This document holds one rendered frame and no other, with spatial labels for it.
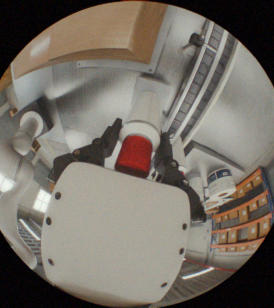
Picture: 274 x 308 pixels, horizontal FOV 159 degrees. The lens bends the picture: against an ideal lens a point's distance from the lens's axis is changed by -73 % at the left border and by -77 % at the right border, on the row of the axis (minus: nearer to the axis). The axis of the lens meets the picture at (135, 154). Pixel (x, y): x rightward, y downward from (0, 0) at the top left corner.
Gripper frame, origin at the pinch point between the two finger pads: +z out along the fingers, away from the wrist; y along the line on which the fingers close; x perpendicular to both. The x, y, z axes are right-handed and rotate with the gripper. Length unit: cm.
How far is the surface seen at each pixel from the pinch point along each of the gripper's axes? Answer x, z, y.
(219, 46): 22.2, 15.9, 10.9
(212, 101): 7.2, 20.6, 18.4
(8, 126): -138, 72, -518
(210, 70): 14.0, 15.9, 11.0
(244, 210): -127, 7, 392
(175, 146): -11.8, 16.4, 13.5
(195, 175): -32, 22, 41
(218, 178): -24, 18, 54
